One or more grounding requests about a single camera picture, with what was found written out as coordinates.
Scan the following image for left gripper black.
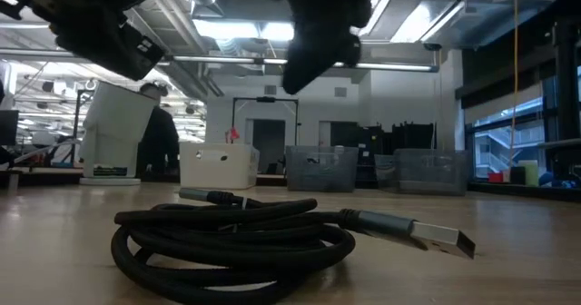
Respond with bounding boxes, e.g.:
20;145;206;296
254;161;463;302
49;5;167;82

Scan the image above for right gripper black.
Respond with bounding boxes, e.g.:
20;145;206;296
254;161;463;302
261;0;387;95

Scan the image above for black braided USB cable coil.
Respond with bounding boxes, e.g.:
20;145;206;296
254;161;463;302
110;187;477;305

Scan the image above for small grey bin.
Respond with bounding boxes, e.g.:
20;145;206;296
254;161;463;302
374;153;397;189

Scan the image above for white plastic bin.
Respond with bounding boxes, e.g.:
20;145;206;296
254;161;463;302
179;142;261;191

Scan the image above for large grey mesh bin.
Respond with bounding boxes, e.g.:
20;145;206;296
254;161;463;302
392;148;469;197

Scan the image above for long ceiling light bar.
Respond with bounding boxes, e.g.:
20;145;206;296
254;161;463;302
0;46;440;74

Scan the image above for black tripod pole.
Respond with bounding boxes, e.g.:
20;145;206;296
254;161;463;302
69;88;94;168

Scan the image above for person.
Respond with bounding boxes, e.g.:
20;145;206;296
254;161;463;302
135;82;181;182

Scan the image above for black monitor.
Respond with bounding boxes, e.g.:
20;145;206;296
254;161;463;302
0;109;20;146

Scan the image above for pale green cup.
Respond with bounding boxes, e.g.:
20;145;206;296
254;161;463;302
517;160;540;187

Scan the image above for black ledge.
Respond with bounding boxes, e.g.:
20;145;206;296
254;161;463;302
467;181;581;202

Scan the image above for grey metal rod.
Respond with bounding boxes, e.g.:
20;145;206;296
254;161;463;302
537;137;581;151

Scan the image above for blue object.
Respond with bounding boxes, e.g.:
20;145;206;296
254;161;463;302
538;171;581;189

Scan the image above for black rectangular frame stand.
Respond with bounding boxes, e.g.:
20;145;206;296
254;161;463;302
231;96;300;146

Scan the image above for white angled pedestal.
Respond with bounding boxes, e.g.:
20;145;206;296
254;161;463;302
79;80;158;187

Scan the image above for hanging yellow cord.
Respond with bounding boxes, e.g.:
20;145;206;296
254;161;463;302
511;0;519;165

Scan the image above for black vertical post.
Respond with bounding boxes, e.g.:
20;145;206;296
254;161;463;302
553;18;581;179

